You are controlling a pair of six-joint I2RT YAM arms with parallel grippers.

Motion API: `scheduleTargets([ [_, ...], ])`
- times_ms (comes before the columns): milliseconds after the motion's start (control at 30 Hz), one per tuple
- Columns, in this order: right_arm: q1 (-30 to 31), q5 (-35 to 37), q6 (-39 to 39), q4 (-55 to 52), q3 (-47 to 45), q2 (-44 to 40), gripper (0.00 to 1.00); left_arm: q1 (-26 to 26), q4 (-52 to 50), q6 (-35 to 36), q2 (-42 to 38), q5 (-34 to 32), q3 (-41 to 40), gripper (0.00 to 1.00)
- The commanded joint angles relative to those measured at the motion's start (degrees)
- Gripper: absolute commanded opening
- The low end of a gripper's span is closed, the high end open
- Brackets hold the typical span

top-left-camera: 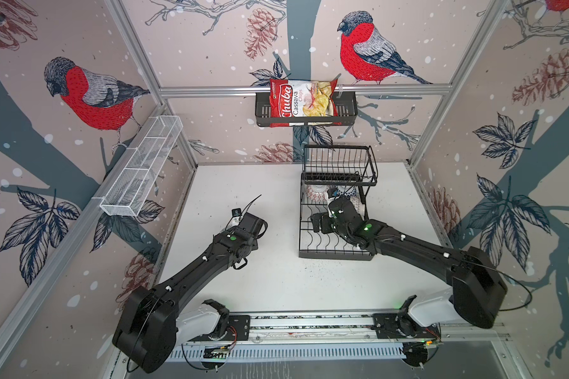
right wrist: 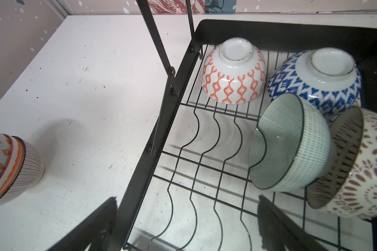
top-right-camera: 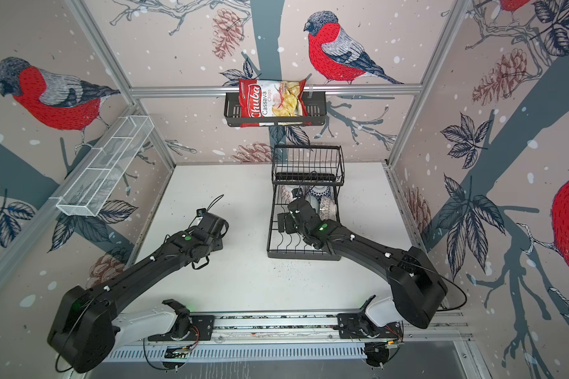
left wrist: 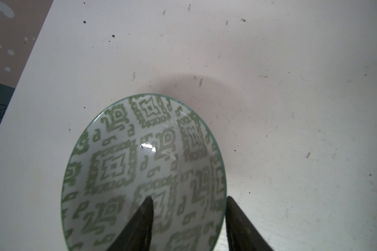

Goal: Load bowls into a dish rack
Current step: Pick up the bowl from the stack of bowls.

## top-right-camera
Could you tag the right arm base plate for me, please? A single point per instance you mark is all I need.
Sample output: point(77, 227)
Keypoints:
point(358, 326)

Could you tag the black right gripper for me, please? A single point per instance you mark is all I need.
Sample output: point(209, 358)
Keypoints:
point(287, 219)

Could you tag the white mesh wall shelf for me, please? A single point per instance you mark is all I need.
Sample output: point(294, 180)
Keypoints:
point(91, 189)

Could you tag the blue geometric patterned bowl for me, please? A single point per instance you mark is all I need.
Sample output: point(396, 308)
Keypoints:
point(288, 193)

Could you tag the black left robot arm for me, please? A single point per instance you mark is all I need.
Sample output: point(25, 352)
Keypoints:
point(88, 326)

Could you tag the black wall basket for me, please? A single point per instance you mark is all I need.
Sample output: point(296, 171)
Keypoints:
point(315, 103)

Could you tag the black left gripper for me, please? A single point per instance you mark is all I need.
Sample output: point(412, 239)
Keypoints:
point(220, 245)

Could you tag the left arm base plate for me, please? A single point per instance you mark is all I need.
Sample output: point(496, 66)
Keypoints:
point(189, 327)

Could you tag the red cassava chips bag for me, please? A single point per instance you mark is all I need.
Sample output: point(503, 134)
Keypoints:
point(271, 99)

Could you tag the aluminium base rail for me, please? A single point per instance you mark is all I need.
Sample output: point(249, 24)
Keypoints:
point(317, 326)

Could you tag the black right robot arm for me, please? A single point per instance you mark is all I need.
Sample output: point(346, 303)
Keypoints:
point(417, 288)

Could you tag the black two-tier dish rack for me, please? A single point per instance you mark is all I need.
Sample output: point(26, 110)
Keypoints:
point(306, 180)

